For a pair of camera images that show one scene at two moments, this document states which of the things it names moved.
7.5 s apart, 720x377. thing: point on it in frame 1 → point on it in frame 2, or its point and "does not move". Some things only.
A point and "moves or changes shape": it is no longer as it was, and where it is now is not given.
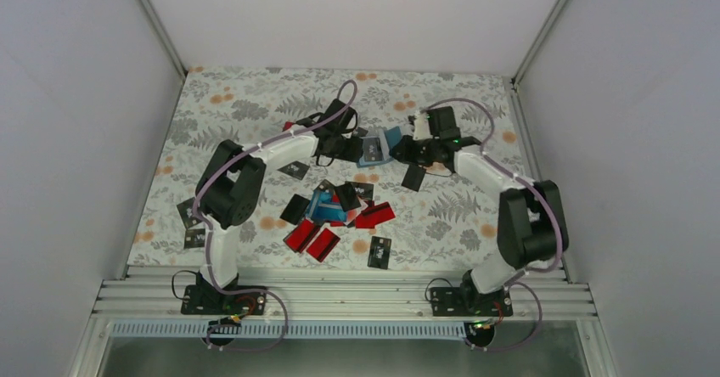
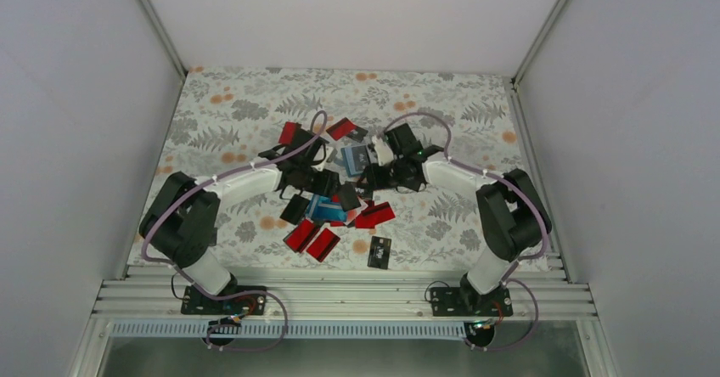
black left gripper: (352, 154) → (326, 186)
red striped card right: (369, 217) does not move
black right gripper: (405, 154) → (374, 180)
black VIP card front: (379, 255) does not move
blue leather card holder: (387, 137) moves or changes shape
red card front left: (300, 236) does not move
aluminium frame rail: (345, 294) does not move
